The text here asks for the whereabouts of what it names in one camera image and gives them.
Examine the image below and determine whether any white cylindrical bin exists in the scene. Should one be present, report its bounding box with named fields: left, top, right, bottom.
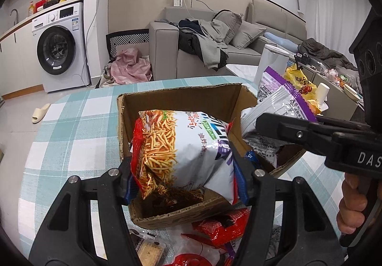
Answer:
left=254, top=44, right=289, bottom=85

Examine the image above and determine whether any person's right hand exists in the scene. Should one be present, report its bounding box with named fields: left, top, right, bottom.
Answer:
left=337, top=173, right=368, bottom=234

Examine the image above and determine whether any orange peel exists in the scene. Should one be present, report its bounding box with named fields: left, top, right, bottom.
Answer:
left=307, top=99, right=321, bottom=115

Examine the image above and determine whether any small red snack pack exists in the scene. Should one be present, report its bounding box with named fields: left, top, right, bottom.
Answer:
left=166, top=253, right=212, bottom=266

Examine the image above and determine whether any light blue pillow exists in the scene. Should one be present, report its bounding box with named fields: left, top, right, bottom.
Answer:
left=264, top=32, right=298, bottom=53

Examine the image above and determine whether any beige sofa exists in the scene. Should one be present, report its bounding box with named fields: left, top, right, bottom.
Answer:
left=149, top=0, right=307, bottom=81

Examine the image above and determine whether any white noodle snack bag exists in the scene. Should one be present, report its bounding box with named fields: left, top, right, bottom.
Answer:
left=131, top=110, right=238, bottom=204

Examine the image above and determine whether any kitchen counter cabinet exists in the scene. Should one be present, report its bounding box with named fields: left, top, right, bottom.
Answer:
left=1, top=22, right=43, bottom=96

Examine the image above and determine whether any pink cloth on floor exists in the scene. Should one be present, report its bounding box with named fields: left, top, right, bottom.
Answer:
left=110, top=48, right=152, bottom=85

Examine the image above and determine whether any silver purple snack bag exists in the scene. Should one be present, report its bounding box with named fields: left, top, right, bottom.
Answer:
left=240, top=66, right=317, bottom=168

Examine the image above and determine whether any white side table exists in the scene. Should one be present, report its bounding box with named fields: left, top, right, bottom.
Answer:
left=225, top=64, right=258, bottom=81

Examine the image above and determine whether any brown SF cardboard box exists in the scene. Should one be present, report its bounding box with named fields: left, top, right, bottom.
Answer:
left=117, top=83, right=307, bottom=230

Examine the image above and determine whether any dark green jacket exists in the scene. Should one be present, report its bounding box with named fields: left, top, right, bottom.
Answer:
left=298, top=38, right=357, bottom=71

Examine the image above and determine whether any beige slipper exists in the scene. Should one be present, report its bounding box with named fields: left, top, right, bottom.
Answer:
left=32, top=103, right=51, bottom=124

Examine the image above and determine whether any clear cracker pack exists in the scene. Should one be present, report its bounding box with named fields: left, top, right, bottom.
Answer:
left=129, top=229, right=167, bottom=266

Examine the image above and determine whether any white paper cup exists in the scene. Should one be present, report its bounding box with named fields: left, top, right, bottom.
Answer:
left=315, top=83, right=330, bottom=105

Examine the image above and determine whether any yellow bottle on counter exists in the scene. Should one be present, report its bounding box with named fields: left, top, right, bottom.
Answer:
left=28, top=1, right=35, bottom=17

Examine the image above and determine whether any grey cushion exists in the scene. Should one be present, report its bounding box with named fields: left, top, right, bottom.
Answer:
left=230, top=21, right=267, bottom=50

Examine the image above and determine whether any checkered tablecloth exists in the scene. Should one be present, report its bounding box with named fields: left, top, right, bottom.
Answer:
left=17, top=75, right=347, bottom=266

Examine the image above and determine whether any red white snack bag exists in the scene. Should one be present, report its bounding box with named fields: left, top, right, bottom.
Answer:
left=182, top=208, right=251, bottom=249

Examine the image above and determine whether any white washing machine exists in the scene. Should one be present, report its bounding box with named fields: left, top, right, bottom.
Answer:
left=32, top=1, right=91, bottom=93

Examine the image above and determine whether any yellow plastic bag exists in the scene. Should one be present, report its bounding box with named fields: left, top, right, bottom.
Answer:
left=284, top=64, right=317, bottom=100

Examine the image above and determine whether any pile of clothes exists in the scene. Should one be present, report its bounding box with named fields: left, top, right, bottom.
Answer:
left=177, top=19, right=230, bottom=71

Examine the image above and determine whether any black patterned basket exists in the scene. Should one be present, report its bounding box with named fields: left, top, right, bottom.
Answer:
left=106, top=29, right=149, bottom=61

